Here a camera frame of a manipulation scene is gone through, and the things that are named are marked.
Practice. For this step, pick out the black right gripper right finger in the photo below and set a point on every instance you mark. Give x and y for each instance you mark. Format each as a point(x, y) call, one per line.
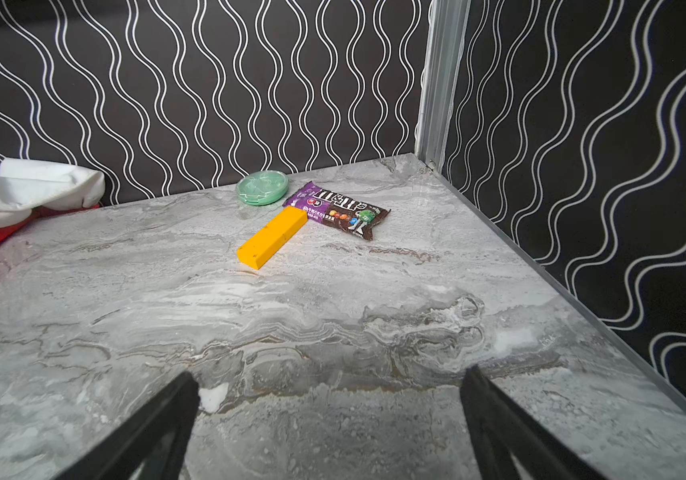
point(503, 435)

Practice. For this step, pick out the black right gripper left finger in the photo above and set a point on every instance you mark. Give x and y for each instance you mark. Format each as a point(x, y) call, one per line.
point(151, 444)

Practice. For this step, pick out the rainbow cartoon kids jacket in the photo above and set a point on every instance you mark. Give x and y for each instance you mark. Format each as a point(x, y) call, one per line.
point(31, 189)

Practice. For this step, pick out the yellow rectangular block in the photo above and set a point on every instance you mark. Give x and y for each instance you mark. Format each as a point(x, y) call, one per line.
point(262, 246)

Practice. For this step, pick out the green round plastic lid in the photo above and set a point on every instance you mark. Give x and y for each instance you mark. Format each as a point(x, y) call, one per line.
point(262, 188)

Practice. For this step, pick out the purple M&M's candy packet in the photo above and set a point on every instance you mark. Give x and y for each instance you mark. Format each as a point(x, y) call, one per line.
point(337, 210)

